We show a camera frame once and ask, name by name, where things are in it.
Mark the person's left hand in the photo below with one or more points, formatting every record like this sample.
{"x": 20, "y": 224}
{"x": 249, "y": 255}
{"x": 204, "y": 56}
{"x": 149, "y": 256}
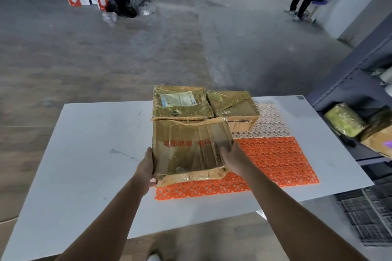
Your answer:
{"x": 144, "y": 175}

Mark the person's right hand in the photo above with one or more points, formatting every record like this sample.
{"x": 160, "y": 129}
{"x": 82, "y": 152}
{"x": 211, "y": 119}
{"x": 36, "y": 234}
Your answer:
{"x": 237, "y": 161}

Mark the large taped carton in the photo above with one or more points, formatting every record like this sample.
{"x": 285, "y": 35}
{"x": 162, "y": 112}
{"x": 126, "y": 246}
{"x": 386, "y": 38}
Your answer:
{"x": 183, "y": 153}

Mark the taped brown parcel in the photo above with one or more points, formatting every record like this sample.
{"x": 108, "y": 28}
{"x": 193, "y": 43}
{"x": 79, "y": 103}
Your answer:
{"x": 232, "y": 104}

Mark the taped parcel with white label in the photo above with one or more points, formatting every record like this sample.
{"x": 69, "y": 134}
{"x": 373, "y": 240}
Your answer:
{"x": 171, "y": 114}

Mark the yellow parcel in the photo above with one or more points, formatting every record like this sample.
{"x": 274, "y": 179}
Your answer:
{"x": 344, "y": 120}

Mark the brown parcel with purple label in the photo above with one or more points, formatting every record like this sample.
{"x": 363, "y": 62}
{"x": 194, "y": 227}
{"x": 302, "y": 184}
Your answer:
{"x": 378, "y": 141}

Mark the person's right forearm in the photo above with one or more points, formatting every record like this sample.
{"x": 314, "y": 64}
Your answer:
{"x": 294, "y": 221}

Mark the person's left forearm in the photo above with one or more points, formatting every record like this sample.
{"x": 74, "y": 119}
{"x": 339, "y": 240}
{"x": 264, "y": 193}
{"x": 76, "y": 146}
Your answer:
{"x": 104, "y": 227}

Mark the person's white left shoe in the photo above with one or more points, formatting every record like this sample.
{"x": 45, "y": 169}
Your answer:
{"x": 154, "y": 257}

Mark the orange perforated plastic mat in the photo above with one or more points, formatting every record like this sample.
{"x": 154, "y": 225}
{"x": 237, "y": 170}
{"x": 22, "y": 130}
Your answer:
{"x": 275, "y": 160}

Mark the white perforated plastic mat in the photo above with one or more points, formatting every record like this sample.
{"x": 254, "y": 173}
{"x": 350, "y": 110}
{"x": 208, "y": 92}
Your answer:
{"x": 269, "y": 123}

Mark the white table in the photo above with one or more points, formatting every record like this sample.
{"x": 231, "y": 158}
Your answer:
{"x": 92, "y": 135}

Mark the grey square table sticker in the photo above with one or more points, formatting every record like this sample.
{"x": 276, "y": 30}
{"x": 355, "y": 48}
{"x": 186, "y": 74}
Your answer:
{"x": 299, "y": 97}

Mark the dark blue metal shelf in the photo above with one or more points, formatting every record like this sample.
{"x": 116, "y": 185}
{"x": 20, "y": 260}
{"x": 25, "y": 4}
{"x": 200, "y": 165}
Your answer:
{"x": 352, "y": 86}

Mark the grey plastic lattice crate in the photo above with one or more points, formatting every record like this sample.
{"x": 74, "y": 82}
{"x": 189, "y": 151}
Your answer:
{"x": 367, "y": 218}

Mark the black rubbish bag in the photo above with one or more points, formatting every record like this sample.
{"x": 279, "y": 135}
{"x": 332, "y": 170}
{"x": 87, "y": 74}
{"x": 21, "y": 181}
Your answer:
{"x": 122, "y": 7}

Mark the small red white carton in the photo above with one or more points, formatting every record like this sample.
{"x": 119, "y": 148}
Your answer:
{"x": 101, "y": 1}

